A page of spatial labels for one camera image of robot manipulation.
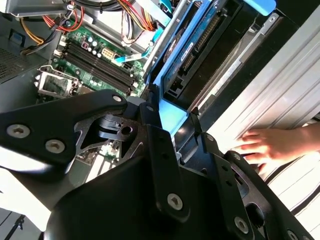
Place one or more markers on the person's hand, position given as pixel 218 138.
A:
pixel 272 145

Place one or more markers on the hard disk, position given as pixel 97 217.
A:
pixel 172 112

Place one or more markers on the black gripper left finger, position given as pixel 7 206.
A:
pixel 50 120

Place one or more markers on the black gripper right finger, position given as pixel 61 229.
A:
pixel 231 200

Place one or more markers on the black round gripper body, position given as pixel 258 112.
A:
pixel 112 200

